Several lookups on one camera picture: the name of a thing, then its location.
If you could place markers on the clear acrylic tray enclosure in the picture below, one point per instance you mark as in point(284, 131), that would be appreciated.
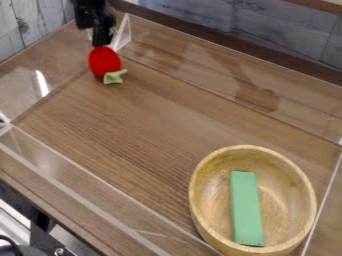
point(102, 154)

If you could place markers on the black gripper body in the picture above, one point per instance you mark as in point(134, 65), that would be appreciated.
point(92, 12)

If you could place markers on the red felt fruit green leaf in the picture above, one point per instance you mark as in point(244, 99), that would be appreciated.
point(106, 65)

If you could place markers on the wooden oval bowl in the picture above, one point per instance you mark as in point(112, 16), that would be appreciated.
point(287, 195)

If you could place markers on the black clamp with cable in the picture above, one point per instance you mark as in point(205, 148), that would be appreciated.
point(22, 239)

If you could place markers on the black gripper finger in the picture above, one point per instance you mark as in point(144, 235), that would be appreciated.
point(104, 32)

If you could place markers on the green rectangular block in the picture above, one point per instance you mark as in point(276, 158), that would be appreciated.
point(247, 213)

